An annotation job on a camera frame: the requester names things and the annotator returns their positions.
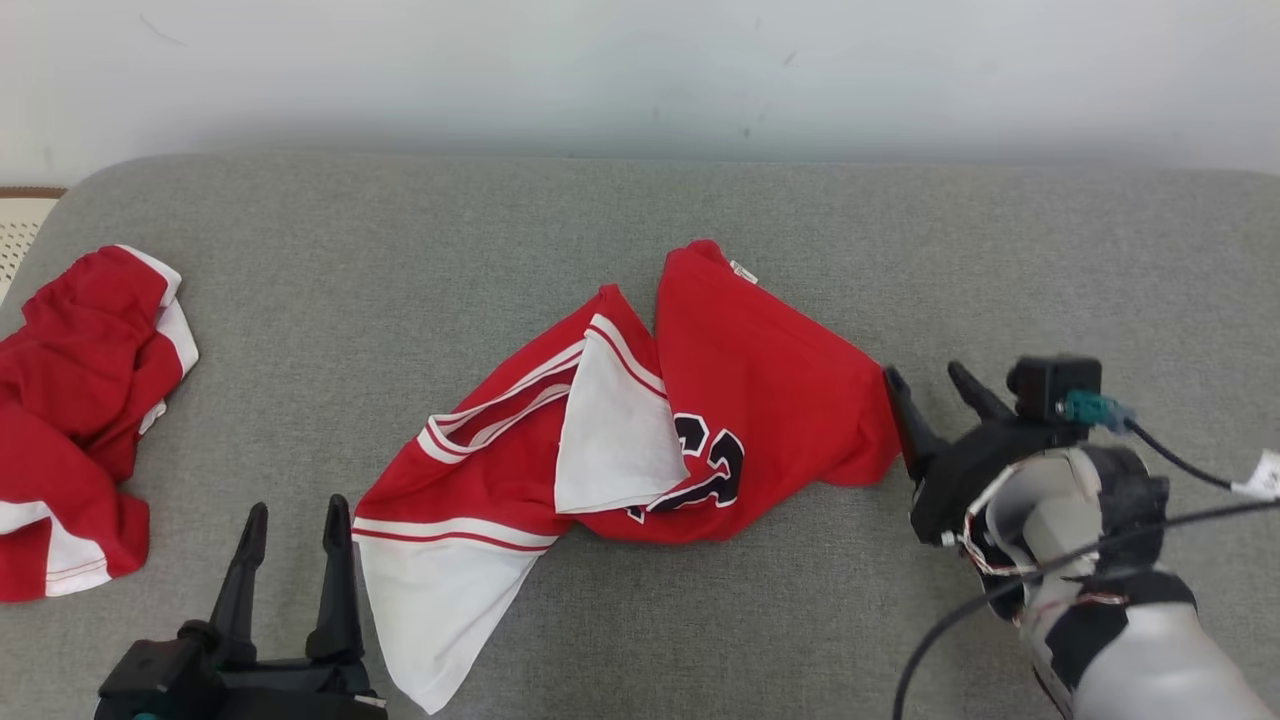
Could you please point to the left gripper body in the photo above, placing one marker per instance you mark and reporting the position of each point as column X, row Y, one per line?
column 290, row 690

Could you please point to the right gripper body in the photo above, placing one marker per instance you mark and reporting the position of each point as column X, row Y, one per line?
column 960, row 470

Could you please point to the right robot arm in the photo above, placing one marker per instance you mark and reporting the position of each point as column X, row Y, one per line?
column 1150, row 670

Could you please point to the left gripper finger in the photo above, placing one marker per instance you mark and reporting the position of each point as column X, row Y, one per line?
column 337, row 600
column 240, row 590

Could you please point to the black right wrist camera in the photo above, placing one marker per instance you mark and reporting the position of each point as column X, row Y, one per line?
column 1050, row 380

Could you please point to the red jersey number 23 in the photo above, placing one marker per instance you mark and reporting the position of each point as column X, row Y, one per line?
column 780, row 400

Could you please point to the red shorts white trim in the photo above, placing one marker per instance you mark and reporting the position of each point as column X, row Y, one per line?
column 70, row 400

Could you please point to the cream perforated laundry basket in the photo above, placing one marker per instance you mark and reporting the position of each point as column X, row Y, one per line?
column 20, row 230

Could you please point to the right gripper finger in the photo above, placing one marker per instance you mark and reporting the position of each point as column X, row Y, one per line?
column 918, row 440
column 980, row 398

